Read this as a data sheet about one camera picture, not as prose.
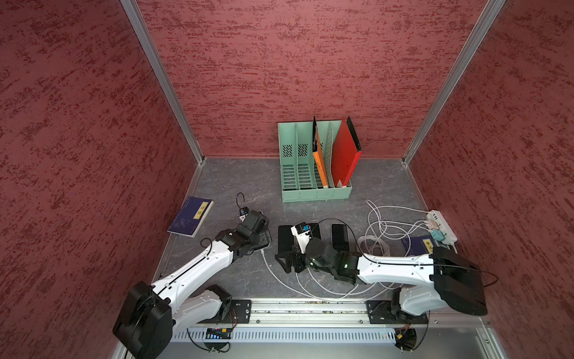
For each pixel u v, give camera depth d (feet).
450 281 1.39
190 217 3.16
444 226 3.03
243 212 2.46
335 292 2.57
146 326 1.29
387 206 3.35
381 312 2.42
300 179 3.65
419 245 2.94
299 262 2.19
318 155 2.71
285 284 2.60
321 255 1.86
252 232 2.07
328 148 3.56
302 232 2.24
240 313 2.43
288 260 2.19
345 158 2.98
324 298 2.54
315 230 3.07
